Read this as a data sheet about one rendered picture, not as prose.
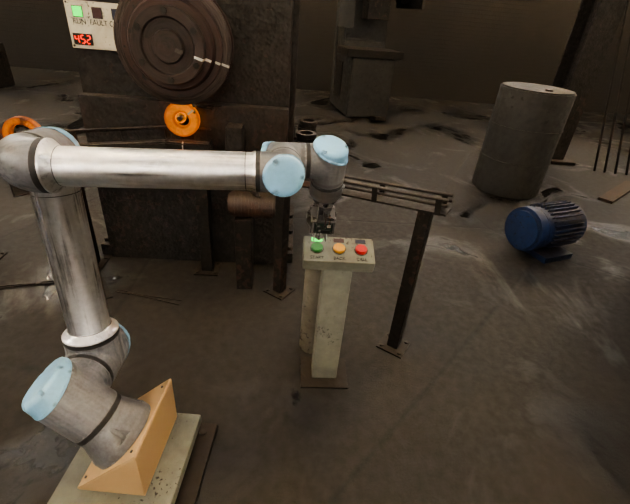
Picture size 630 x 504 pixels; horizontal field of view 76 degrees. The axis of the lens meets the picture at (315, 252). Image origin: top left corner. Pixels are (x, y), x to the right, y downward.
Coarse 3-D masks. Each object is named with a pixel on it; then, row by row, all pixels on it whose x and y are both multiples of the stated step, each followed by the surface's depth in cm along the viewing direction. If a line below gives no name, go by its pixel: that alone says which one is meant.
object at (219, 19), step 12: (120, 0) 155; (204, 0) 156; (120, 12) 157; (216, 12) 158; (120, 24) 159; (120, 36) 162; (228, 36) 163; (120, 48) 164; (228, 48) 165; (228, 60) 167; (132, 72) 169; (144, 84) 171; (216, 84) 172; (156, 96) 174; (168, 96) 174; (192, 96) 174; (204, 96) 174
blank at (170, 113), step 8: (168, 112) 179; (176, 112) 179; (184, 112) 179; (192, 112) 179; (168, 120) 181; (192, 120) 181; (168, 128) 183; (176, 128) 183; (184, 128) 183; (192, 128) 183; (184, 136) 185
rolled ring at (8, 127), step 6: (6, 120) 179; (12, 120) 179; (18, 120) 179; (24, 120) 179; (30, 120) 180; (6, 126) 180; (12, 126) 180; (30, 126) 180; (36, 126) 181; (6, 132) 182; (12, 132) 184
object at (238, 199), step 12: (240, 192) 186; (264, 192) 189; (228, 204) 185; (240, 204) 184; (252, 204) 185; (264, 204) 185; (240, 216) 193; (252, 216) 189; (264, 216) 188; (240, 228) 192; (252, 228) 197; (240, 240) 195; (252, 240) 200; (240, 252) 198; (252, 252) 204; (240, 264) 202; (252, 264) 208; (240, 276) 206; (252, 276) 211; (240, 288) 210
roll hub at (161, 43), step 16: (144, 16) 151; (160, 16) 152; (176, 16) 151; (144, 32) 155; (160, 32) 153; (176, 32) 155; (144, 48) 157; (160, 48) 156; (176, 48) 156; (192, 48) 158; (160, 64) 161; (176, 64) 161; (192, 64) 160; (160, 80) 163; (176, 80) 163
